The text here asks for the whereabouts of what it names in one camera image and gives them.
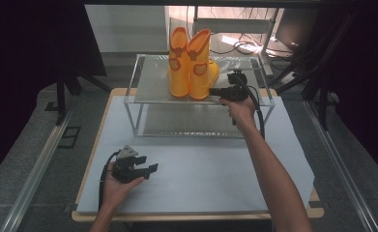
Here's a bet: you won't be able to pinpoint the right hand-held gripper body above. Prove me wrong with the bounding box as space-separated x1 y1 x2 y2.
215 70 249 102

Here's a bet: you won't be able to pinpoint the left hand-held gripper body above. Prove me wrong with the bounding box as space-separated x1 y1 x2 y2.
111 145 141 185

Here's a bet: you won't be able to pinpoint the orange rubber boot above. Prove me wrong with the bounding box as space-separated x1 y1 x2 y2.
186 28 220 101
167 26 191 99

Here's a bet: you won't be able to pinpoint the metal two-tier shoe rack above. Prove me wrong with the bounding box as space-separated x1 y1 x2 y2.
123 53 276 139

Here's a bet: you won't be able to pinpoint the person's right hand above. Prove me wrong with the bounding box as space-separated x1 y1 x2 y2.
218 96 257 131

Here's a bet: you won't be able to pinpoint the person's left hand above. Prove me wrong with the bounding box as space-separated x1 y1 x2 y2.
101 161 145 211

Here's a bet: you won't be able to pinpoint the wooden table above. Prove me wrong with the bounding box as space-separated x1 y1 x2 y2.
71 87 326 223

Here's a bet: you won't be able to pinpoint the white table mat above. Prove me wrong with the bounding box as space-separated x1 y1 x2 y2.
75 95 316 216

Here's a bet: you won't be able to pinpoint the grey metal stand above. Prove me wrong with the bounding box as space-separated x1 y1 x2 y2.
190 6 280 77

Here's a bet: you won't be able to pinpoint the black stand legs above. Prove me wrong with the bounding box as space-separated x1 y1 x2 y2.
274 13 360 131

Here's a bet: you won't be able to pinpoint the black tripod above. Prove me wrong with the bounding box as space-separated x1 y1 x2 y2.
54 62 112 128

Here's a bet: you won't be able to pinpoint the white cabinet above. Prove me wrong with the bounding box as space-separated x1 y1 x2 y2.
84 4 171 54

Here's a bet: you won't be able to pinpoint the dark curtain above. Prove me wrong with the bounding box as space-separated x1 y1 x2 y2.
316 0 378 185
0 0 107 188

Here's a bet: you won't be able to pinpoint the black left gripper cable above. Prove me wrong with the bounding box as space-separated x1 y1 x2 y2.
98 150 121 213

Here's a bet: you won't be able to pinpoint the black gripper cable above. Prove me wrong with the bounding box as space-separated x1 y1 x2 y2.
98 150 121 213
237 74 267 140

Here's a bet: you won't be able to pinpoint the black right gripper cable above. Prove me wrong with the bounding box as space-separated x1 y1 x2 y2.
237 74 267 140

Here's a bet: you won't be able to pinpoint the black floor cables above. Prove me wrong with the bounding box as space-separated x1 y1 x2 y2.
209 6 295 62

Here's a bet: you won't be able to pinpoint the black floor bracket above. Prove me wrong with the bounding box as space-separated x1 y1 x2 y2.
57 126 81 150

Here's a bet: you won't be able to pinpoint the aluminium rail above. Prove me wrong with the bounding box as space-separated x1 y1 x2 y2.
303 99 378 232
0 101 78 232

